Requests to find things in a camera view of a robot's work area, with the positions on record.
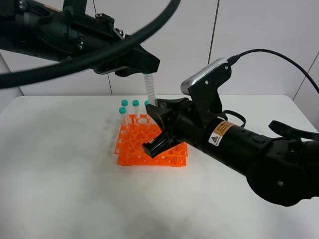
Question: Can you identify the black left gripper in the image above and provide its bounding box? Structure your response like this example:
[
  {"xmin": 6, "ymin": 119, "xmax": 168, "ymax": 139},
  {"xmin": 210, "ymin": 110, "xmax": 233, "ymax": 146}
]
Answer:
[{"xmin": 63, "ymin": 0, "xmax": 160, "ymax": 77}]

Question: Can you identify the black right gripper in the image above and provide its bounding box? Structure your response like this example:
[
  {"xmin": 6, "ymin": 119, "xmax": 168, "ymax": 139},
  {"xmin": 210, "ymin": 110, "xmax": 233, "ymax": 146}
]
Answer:
[{"xmin": 142, "ymin": 98, "xmax": 212, "ymax": 158}]

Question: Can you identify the clear tube teal cap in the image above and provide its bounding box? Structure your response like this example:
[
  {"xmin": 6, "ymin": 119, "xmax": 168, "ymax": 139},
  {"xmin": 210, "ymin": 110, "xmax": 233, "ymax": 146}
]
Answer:
[{"xmin": 143, "ymin": 73, "xmax": 156, "ymax": 106}]

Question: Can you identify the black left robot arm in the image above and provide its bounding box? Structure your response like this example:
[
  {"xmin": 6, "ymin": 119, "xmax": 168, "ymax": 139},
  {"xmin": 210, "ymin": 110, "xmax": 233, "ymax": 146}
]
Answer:
[{"xmin": 0, "ymin": 0, "xmax": 160, "ymax": 80}]

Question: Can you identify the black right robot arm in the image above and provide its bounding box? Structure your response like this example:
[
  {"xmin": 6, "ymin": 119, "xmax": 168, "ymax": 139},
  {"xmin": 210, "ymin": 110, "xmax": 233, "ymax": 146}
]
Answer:
[{"xmin": 143, "ymin": 98, "xmax": 319, "ymax": 207}]

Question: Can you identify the orange test tube rack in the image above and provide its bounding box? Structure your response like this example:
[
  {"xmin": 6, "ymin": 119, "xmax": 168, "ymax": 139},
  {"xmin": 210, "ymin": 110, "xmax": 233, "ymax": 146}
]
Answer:
[{"xmin": 114, "ymin": 114, "xmax": 188, "ymax": 167}]

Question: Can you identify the second row left tube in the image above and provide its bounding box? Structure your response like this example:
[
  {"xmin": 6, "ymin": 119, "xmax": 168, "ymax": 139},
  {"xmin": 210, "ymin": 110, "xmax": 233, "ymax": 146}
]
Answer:
[{"xmin": 119, "ymin": 107, "xmax": 129, "ymax": 131}]

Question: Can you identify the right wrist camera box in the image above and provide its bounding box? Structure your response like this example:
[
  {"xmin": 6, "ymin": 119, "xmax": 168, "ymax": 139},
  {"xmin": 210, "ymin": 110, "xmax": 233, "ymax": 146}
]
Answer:
[{"xmin": 180, "ymin": 58, "xmax": 231, "ymax": 118}]

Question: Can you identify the thin black camera cable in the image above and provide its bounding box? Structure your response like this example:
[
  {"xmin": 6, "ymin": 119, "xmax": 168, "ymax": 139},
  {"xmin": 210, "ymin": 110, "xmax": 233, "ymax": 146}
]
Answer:
[{"xmin": 227, "ymin": 48, "xmax": 319, "ymax": 95}]

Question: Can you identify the thick black cable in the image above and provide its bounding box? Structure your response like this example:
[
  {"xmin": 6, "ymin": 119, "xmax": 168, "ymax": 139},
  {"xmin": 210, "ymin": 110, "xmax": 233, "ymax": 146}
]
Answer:
[{"xmin": 0, "ymin": 0, "xmax": 182, "ymax": 90}]

